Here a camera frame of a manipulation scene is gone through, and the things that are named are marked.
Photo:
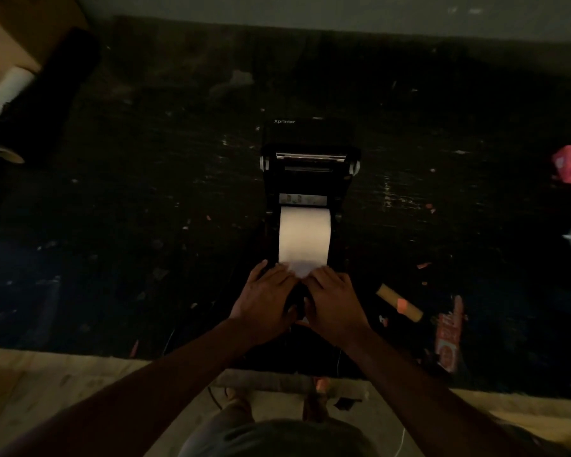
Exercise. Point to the person's right forearm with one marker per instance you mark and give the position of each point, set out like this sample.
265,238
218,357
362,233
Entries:
423,399

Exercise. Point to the white label paper roll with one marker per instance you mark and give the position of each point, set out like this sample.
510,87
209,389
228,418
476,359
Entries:
304,235

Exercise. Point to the black label printer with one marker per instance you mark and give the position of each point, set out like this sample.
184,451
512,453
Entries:
309,137

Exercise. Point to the person's left foot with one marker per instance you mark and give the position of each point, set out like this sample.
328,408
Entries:
238,397

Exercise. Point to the brown cardboard box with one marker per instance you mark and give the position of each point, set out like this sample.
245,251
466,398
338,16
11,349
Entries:
14,28

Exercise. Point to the person's foot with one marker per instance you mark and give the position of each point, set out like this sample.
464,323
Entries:
238,397
316,399

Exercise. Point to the person's left forearm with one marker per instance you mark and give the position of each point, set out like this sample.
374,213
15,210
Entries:
138,392

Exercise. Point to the person's right fingers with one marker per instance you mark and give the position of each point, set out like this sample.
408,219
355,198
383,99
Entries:
327,279

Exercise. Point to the person's left little finger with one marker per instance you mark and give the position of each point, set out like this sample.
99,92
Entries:
258,272

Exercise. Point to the red and white packet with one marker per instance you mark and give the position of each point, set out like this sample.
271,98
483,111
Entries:
448,335

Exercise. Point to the person's left hand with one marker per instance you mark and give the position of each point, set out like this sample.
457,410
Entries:
261,306

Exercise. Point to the person's right foot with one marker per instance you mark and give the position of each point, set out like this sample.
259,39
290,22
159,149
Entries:
316,399

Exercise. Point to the person's right hand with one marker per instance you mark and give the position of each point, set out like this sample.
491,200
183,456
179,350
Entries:
335,311

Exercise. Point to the large white paper roll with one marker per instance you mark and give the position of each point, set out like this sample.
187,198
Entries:
2,107

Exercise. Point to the brown cardboard tube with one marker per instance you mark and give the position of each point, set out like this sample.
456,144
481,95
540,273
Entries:
399,303

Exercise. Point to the black material roll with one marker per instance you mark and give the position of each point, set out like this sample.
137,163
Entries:
47,90

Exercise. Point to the person's grey clothing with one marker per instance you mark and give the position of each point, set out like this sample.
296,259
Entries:
276,440

